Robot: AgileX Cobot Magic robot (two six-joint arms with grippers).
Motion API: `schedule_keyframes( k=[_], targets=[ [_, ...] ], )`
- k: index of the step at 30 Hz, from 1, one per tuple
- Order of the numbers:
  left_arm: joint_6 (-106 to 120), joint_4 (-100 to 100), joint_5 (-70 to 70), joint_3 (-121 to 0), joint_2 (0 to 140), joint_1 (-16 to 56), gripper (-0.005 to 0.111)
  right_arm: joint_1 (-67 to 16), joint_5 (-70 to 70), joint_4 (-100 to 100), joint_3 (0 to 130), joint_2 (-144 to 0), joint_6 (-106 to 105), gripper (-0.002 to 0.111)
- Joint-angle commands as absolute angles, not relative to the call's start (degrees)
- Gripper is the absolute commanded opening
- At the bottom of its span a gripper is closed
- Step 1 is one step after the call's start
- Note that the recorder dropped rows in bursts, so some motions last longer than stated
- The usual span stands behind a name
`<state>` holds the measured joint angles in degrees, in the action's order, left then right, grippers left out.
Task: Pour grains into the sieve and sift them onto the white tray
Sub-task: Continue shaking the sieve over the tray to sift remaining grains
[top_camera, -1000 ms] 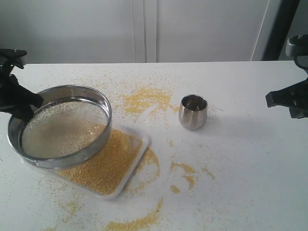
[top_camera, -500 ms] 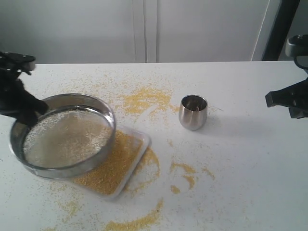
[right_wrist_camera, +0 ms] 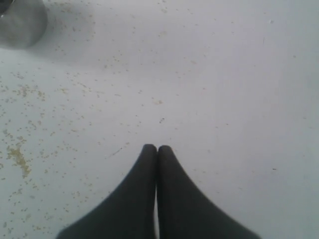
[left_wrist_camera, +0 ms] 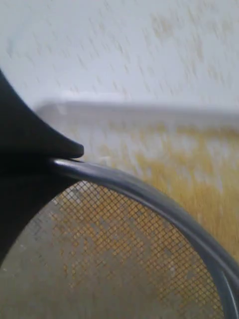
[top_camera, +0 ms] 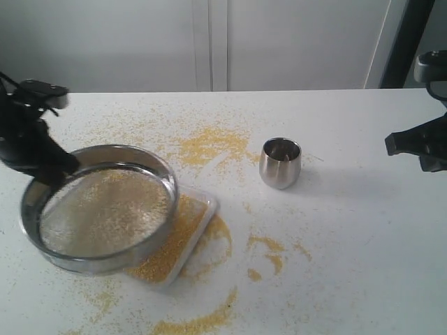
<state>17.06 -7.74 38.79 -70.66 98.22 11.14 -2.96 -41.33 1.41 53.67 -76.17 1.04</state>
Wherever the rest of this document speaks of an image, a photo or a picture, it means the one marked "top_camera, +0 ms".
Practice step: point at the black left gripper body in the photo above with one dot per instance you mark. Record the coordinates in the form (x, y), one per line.
(23, 137)

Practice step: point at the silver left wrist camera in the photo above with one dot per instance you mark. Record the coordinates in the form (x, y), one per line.
(53, 95)

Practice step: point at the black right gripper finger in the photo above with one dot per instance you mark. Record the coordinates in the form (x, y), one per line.
(428, 139)

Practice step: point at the white rice grains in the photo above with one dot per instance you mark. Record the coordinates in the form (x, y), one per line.
(103, 213)

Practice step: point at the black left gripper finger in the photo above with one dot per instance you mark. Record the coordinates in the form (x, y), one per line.
(59, 162)
(49, 177)

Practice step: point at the yellow grain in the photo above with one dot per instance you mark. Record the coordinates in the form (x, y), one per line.
(187, 218)

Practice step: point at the round stainless steel sieve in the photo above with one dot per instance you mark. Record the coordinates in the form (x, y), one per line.
(93, 159)

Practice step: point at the stainless steel cup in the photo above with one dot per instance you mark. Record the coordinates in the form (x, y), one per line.
(280, 162)

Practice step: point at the white plastic tray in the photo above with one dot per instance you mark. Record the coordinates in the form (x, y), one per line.
(212, 205)

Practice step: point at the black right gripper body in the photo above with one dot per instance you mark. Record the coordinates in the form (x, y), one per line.
(433, 162)

